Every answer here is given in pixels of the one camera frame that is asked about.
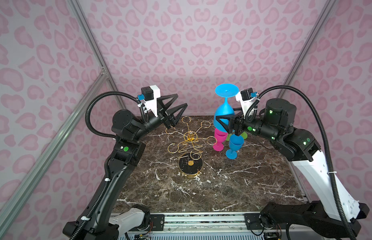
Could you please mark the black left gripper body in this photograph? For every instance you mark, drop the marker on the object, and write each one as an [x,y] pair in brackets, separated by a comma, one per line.
[162,116]

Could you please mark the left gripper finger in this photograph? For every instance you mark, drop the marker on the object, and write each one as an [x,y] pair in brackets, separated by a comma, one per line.
[165,102]
[175,114]

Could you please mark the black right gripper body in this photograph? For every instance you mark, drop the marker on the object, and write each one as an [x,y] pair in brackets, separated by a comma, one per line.
[241,124]

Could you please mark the pink wine glass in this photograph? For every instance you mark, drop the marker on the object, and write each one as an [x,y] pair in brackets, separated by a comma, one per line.
[220,137]

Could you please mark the green wine glass front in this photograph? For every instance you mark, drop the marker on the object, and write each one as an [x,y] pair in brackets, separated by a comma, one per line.
[244,135]

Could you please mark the blue wine glass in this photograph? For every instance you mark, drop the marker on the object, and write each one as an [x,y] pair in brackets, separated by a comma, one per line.
[235,144]
[225,91]

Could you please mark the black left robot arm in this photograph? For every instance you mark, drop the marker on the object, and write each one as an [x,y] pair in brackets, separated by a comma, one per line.
[127,130]

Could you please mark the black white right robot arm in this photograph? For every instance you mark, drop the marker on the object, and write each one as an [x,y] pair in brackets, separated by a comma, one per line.
[336,213]

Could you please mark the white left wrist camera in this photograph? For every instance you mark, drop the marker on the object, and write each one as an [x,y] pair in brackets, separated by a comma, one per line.
[149,96]

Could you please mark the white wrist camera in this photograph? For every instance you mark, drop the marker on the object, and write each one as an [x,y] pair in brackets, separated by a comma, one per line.
[246,98]
[149,96]

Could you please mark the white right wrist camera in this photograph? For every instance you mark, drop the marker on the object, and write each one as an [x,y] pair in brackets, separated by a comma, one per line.
[246,98]

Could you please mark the gold wire wine glass rack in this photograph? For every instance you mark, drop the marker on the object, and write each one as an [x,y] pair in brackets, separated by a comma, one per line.
[190,149]

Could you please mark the left aluminium frame beam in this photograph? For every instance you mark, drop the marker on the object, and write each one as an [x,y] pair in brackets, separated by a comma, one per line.
[15,204]

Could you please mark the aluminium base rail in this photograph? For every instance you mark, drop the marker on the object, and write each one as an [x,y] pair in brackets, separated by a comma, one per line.
[216,226]

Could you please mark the right aluminium frame post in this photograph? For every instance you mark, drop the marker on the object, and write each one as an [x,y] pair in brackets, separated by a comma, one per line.
[316,22]

